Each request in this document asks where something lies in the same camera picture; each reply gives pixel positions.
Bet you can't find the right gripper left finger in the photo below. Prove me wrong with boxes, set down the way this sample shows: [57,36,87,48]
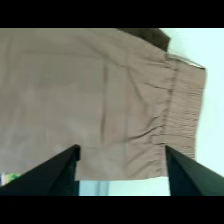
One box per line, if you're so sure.
[0,143,81,197]

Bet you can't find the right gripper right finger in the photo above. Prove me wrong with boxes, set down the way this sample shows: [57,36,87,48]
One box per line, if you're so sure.
[165,145,224,197]

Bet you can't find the red-brown shorts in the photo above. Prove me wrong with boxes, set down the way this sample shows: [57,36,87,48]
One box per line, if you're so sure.
[0,28,208,183]

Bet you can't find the brown garment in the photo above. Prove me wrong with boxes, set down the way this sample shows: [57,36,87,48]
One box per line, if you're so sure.
[117,28,172,53]

